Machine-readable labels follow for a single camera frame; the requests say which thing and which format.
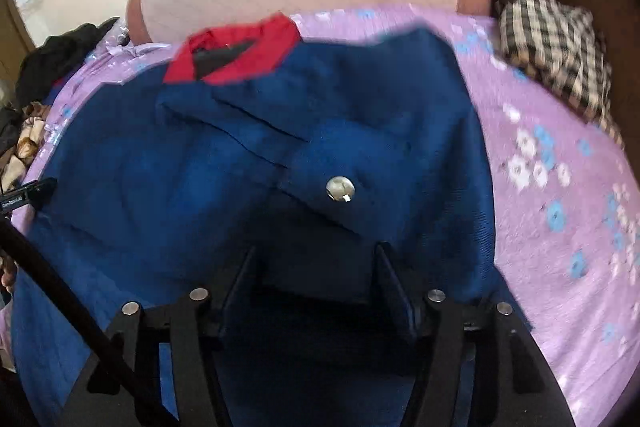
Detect black and cream checkered cloth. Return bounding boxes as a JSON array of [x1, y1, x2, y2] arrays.
[[497, 0, 625, 146]]

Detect black clothes pile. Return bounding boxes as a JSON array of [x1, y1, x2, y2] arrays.
[[15, 17, 121, 108]]

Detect blue jacket with red collar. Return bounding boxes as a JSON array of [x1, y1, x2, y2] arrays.
[[11, 14, 532, 427]]

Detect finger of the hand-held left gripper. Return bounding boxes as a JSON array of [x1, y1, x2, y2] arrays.
[[26, 177, 58, 208]]

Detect brown patterned cloth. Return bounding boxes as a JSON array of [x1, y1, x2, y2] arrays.
[[0, 102, 53, 192]]

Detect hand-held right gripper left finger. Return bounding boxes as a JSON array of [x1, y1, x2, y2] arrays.
[[85, 246, 259, 427]]

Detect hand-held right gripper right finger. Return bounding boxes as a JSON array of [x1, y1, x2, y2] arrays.
[[375, 242, 547, 427]]

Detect purple floral bedsheet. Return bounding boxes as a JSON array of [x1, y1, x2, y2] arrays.
[[10, 7, 640, 423]]

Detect person's left hand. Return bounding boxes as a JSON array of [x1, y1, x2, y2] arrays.
[[0, 254, 19, 294]]

